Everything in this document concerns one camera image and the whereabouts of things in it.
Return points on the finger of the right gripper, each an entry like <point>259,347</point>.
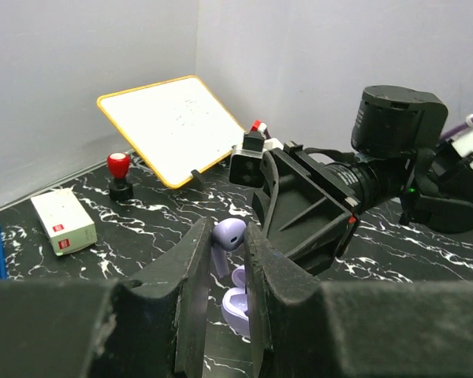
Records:
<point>298,217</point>

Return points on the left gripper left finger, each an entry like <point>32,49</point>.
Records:
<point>152,324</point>

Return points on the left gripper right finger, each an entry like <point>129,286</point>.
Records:
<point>302,326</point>

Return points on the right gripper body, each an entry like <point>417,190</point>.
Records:
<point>320,174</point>

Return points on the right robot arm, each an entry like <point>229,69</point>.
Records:
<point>400,150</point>

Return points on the white and green box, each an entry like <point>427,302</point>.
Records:
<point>65,221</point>

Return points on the red button device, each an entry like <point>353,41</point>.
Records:
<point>120,189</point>

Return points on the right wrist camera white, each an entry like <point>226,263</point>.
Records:
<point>246,157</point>

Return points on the white whiteboard with wooden frame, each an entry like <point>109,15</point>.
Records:
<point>177,127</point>

